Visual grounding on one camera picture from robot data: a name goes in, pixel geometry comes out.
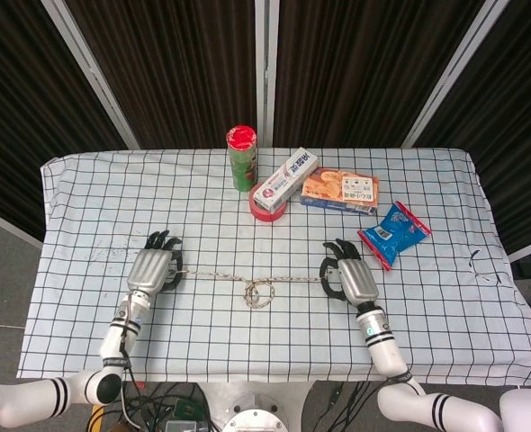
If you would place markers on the white black-grid tablecloth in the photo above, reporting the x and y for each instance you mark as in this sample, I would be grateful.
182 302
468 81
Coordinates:
265 342

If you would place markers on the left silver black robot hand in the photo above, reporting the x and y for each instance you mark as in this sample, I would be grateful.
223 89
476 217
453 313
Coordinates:
150 270

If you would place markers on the white toothpaste box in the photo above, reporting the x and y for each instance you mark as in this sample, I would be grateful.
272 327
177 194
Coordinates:
285 180

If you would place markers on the red tape roll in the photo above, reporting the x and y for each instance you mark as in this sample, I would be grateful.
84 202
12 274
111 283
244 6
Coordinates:
265 218

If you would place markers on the green chip can red lid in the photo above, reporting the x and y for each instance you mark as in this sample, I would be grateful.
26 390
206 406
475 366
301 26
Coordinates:
244 166

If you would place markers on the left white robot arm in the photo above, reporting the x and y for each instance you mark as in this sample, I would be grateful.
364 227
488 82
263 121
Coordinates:
117 337

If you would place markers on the blue snack bag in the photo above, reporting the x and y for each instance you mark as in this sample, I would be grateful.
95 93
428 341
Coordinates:
393 234

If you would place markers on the green circuit board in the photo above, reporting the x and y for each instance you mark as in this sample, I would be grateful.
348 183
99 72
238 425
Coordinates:
186 409

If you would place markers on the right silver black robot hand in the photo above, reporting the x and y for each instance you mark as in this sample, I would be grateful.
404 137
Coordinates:
357 281

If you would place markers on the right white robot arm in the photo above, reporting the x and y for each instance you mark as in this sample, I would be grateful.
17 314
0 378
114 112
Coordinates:
382 346

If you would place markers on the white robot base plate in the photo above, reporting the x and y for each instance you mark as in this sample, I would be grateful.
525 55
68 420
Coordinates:
256 405

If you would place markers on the orange and blue biscuit box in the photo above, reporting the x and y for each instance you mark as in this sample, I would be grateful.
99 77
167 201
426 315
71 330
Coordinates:
337 189

